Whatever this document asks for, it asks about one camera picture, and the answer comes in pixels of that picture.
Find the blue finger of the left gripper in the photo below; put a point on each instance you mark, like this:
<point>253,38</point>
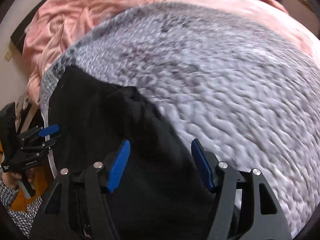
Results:
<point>48,130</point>

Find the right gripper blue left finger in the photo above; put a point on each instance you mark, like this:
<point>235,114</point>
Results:
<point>116,164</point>

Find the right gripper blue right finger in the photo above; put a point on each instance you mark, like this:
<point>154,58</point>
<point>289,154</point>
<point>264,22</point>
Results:
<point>202,164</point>

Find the black quilted pants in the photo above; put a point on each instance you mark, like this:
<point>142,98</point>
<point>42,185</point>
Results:
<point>129,174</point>

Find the person left hand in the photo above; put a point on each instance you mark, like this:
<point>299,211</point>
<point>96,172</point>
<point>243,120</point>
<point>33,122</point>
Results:
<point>11,178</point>

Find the grey white quilted bedspread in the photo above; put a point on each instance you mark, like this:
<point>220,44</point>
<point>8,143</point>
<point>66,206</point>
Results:
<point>163,74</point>

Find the black bed headboard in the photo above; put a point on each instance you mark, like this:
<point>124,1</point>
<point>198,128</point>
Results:
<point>17,38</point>

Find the pink fleece blanket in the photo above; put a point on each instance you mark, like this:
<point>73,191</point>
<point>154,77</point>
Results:
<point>58,24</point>

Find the pink pillow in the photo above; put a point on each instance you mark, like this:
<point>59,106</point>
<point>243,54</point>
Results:
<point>276,4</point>

